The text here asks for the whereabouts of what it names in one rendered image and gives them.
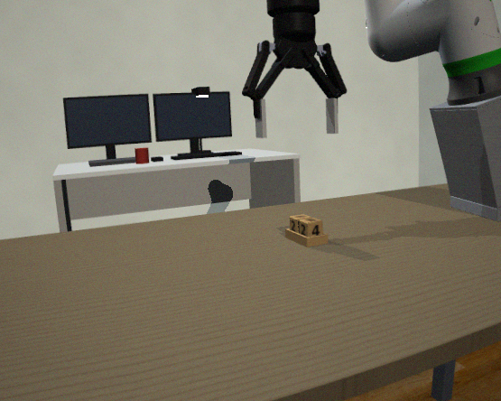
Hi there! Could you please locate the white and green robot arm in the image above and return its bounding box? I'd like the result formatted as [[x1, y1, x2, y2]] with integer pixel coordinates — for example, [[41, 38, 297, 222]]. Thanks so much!
[[267, 0, 501, 106]]

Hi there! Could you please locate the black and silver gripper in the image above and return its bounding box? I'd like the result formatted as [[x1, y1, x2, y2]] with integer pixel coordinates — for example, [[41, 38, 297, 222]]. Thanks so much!
[[242, 12, 347, 138]]

